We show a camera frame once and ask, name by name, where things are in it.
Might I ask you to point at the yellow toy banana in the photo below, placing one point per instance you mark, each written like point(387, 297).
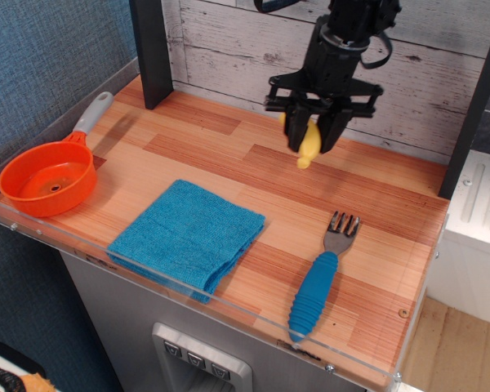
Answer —
point(310, 145)

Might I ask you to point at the silver dispenser panel with buttons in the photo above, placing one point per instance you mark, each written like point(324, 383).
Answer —
point(189, 364)

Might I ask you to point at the dark grey left post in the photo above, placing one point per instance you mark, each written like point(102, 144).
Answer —
point(152, 50)

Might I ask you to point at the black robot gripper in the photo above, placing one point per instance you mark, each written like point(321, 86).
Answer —
point(325, 85)

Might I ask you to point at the orange pot with grey handle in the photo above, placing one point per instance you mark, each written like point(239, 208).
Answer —
point(55, 177)

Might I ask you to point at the black mesh item bottom left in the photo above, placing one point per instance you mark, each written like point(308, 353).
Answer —
point(11, 382)

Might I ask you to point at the clear acrylic table guard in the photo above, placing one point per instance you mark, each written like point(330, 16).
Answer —
point(242, 156)

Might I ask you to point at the orange cloth item bottom left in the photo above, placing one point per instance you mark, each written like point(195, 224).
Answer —
point(37, 383)

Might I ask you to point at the dark grey post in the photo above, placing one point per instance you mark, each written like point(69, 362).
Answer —
point(468, 131)
point(152, 50)

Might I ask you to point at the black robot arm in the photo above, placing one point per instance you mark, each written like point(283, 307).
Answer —
point(381, 13)

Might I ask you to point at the dark grey right post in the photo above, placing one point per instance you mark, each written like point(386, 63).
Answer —
point(468, 131)

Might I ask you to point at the fork with blue handle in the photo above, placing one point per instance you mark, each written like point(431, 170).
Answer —
point(311, 297)

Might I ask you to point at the folded blue cloth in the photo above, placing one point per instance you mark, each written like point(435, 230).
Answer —
point(188, 239)

